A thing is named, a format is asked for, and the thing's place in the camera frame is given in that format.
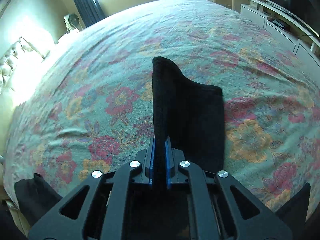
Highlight black pants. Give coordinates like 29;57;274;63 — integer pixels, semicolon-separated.
15;57;310;239

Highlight floral bedspread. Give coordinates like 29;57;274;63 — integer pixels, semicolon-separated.
2;0;319;215

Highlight dark blue left curtain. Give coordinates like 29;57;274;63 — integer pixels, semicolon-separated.
73;0;106;27

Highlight white fan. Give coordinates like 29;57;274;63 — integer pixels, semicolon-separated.
64;14;83;33

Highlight cream tufted headboard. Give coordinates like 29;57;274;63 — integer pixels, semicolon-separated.
1;37;54;109

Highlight white tv console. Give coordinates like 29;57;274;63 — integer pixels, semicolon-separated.
240;0;319;65

